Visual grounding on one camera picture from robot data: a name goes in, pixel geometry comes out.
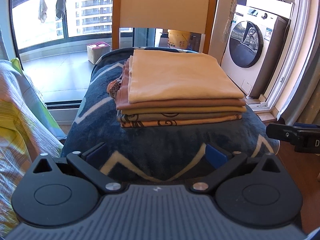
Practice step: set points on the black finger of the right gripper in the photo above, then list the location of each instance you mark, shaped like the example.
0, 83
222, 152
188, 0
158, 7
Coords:
304, 137

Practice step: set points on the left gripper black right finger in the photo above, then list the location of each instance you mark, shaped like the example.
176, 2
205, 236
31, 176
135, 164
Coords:
224, 164

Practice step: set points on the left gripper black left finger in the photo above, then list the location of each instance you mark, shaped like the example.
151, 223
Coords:
101, 181

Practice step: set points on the white garment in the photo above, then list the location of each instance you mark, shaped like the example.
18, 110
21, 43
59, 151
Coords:
162, 75

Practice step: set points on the grey-green curtain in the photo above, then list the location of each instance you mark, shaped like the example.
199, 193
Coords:
300, 101

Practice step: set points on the mustard folded garment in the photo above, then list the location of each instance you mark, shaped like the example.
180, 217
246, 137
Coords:
213, 109

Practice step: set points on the patterned folded garment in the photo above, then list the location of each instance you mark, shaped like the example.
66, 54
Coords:
117, 89

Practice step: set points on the navy patterned blanket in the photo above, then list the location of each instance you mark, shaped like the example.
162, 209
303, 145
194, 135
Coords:
165, 153

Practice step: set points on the brown folded garment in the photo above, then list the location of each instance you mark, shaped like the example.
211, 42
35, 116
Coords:
175, 99

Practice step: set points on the plaid bed sheet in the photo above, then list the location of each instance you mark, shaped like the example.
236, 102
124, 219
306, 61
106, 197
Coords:
23, 138

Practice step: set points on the white washing machine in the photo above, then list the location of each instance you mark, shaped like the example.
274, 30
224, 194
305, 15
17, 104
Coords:
255, 42

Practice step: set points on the yellow bucket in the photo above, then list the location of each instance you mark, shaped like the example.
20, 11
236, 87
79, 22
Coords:
178, 39

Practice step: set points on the hanging white cloth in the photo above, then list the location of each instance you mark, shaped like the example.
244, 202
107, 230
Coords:
42, 11

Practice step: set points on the hanging dark cloth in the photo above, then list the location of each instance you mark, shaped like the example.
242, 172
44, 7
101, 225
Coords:
60, 9

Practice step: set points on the wooden chair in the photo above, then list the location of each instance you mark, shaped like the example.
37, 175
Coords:
196, 16

